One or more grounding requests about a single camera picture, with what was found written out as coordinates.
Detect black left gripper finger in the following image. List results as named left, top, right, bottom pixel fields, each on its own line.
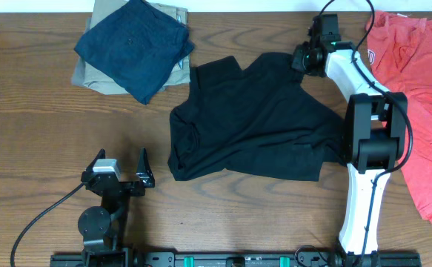
left=136, top=148, right=155, bottom=188
left=84, top=148, right=105, bottom=173

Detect black t-shirt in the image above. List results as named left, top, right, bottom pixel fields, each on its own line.
left=168, top=53, right=343, bottom=181

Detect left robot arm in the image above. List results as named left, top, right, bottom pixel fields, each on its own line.
left=78, top=148, right=155, bottom=266

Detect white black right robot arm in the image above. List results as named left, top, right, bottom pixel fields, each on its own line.
left=291, top=39, right=413, bottom=266

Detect folded khaki pants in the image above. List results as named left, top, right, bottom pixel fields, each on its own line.
left=71, top=0, right=190, bottom=95

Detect red t-shirt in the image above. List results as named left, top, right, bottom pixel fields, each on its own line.
left=366, top=11, right=432, bottom=224

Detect folded navy blue shorts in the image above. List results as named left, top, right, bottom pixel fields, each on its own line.
left=74, top=1, right=194, bottom=105

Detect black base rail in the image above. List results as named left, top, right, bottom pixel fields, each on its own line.
left=50, top=248, right=422, bottom=267

